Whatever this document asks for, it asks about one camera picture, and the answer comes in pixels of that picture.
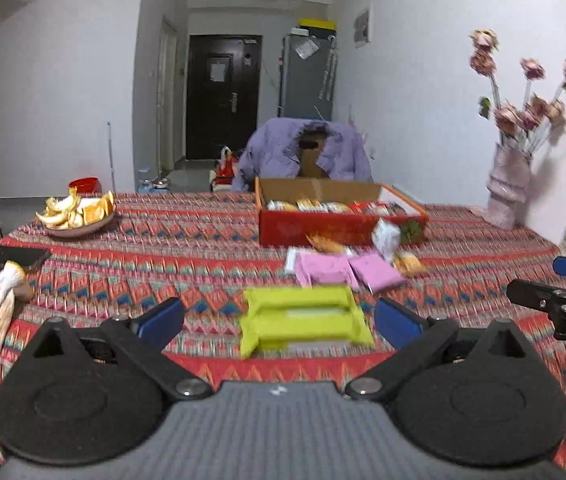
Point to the orange peels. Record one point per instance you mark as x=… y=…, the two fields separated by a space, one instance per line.
x=78 y=210

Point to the red bag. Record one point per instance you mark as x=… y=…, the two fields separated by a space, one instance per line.
x=227 y=167

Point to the grey refrigerator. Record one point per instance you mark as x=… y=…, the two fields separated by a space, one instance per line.
x=303 y=90

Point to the yellow box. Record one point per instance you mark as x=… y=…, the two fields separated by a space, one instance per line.
x=317 y=25

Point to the brown packet with white label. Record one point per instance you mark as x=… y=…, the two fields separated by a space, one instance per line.
x=338 y=207

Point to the brown cardboard box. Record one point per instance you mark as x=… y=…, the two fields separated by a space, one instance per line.
x=311 y=160

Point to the red-edged snack packet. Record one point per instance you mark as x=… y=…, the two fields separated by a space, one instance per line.
x=365 y=208

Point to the purple jacket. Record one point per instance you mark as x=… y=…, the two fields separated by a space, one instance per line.
x=268 y=155

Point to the white and orange snack packet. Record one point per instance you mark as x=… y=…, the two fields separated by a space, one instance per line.
x=279 y=206

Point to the black phone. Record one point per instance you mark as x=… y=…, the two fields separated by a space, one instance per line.
x=13 y=257

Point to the white interior door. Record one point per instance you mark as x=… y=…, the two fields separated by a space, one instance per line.
x=167 y=100

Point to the pink snack packet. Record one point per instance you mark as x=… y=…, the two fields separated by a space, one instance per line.
x=378 y=273
x=323 y=268

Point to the dried pink flowers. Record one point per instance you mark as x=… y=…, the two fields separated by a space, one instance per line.
x=508 y=115

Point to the pink ribbed vase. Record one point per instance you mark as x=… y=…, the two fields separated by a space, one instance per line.
x=509 y=190

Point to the brown plate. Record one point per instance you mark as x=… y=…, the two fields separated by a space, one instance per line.
x=80 y=231

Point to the wall picture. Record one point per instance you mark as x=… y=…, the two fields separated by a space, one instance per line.
x=363 y=26

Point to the black entrance door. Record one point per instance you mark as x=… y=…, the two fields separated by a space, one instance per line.
x=198 y=125

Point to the clear plastic bag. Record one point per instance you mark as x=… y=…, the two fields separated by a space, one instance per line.
x=306 y=47

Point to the red basin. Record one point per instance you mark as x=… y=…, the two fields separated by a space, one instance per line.
x=85 y=185

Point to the yellow-green snack packet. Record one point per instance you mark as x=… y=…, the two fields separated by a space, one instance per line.
x=308 y=335
x=298 y=299

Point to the hanging white utensils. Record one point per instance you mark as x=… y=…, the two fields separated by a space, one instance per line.
x=329 y=72

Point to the paper note on door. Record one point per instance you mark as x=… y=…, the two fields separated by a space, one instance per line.
x=216 y=70

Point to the red cardboard box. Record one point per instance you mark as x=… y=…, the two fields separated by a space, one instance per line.
x=313 y=230

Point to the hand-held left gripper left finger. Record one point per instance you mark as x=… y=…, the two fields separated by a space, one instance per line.
x=163 y=318

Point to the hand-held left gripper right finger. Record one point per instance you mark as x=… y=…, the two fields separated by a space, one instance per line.
x=395 y=321

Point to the white silver snack packet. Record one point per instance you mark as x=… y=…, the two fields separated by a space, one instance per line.
x=385 y=237

